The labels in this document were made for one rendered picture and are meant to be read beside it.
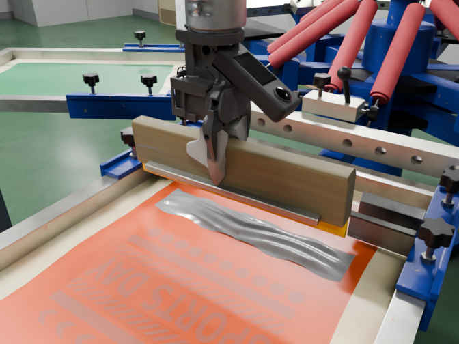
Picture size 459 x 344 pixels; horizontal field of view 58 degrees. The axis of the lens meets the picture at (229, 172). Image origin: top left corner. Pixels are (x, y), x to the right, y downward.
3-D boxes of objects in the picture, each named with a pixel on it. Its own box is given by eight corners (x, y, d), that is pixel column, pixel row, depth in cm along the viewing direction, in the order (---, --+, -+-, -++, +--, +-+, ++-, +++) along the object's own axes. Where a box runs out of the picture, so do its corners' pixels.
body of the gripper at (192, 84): (203, 103, 63) (201, 20, 57) (253, 115, 59) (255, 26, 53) (171, 119, 58) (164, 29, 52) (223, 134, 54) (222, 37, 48)
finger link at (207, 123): (218, 151, 59) (223, 91, 56) (228, 155, 58) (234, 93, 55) (198, 160, 55) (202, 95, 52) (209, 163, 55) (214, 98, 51)
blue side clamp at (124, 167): (122, 203, 81) (117, 171, 77) (104, 194, 83) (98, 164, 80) (211, 145, 103) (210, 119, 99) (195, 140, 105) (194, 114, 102)
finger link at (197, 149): (192, 175, 63) (195, 115, 59) (225, 186, 60) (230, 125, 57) (179, 181, 60) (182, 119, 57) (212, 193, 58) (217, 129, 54)
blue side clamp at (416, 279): (425, 333, 55) (439, 294, 51) (386, 316, 57) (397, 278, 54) (459, 218, 76) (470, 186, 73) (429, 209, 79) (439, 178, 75)
